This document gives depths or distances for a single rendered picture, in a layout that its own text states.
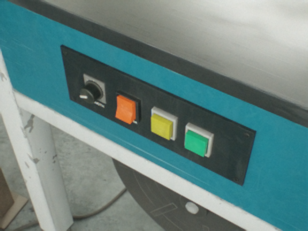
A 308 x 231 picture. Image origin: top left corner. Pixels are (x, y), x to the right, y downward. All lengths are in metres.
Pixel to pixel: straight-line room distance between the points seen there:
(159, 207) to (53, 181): 0.25
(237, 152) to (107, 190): 0.78
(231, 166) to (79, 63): 0.21
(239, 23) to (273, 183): 0.17
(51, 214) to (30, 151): 0.20
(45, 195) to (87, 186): 0.33
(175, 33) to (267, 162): 0.16
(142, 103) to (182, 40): 0.10
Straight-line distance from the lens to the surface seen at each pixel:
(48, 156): 0.86
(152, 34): 0.46
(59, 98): 0.63
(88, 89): 0.53
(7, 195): 1.20
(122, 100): 0.51
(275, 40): 0.47
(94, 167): 1.28
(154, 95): 0.49
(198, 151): 0.49
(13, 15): 0.59
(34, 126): 0.79
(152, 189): 0.98
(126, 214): 1.18
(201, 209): 0.87
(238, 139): 0.46
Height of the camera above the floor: 1.01
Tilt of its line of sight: 46 degrees down
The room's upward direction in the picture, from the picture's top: straight up
